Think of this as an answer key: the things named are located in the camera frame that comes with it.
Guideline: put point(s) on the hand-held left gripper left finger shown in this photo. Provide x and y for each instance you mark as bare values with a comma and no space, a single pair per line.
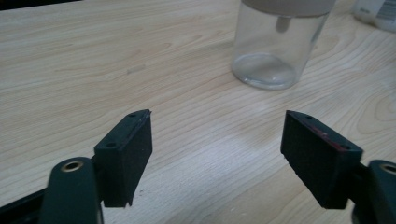
124,161

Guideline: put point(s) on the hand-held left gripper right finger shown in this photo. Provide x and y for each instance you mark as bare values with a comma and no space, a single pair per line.
317,165

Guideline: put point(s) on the clear plastic jar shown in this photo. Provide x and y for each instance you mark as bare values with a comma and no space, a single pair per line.
264,70

